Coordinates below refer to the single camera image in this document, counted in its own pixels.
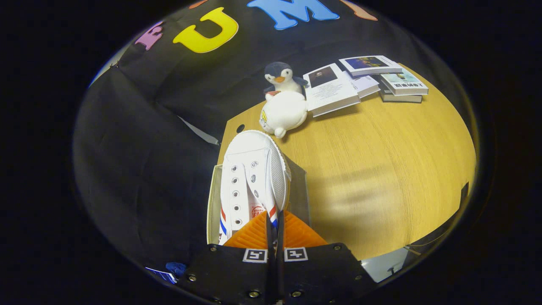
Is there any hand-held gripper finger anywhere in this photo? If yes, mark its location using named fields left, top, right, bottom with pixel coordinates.
left=176, top=211, right=278, bottom=305
left=276, top=210, right=377, bottom=305

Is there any grey fabric storage box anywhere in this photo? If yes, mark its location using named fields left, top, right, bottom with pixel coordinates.
left=207, top=153, right=312, bottom=246

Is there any white canvas shoe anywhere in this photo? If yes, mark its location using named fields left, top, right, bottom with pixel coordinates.
left=218, top=130, right=292, bottom=246

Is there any blue and white item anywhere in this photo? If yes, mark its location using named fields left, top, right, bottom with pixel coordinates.
left=146, top=262, right=187, bottom=283

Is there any white plush toy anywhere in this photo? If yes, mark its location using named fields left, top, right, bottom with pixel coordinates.
left=259, top=91, right=308, bottom=139

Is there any black backdrop cloth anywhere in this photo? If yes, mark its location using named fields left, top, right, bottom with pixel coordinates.
left=72, top=0, right=475, bottom=272

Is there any white book dark portrait cover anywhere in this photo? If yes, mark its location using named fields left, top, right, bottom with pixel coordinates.
left=303, top=63, right=361, bottom=117

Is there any penguin plush toy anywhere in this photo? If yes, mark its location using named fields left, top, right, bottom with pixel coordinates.
left=263, top=61, right=309, bottom=96

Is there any plain white book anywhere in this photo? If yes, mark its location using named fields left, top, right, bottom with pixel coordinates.
left=343, top=70, right=381, bottom=99

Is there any dark covered book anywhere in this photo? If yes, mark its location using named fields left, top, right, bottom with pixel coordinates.
left=378, top=80, right=423, bottom=103

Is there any book with blue picture cover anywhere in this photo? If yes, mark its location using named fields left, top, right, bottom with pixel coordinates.
left=339, top=55, right=403, bottom=77

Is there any book with teal landscape cover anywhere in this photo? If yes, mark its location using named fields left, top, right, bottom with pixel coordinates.
left=380, top=68, right=429, bottom=96

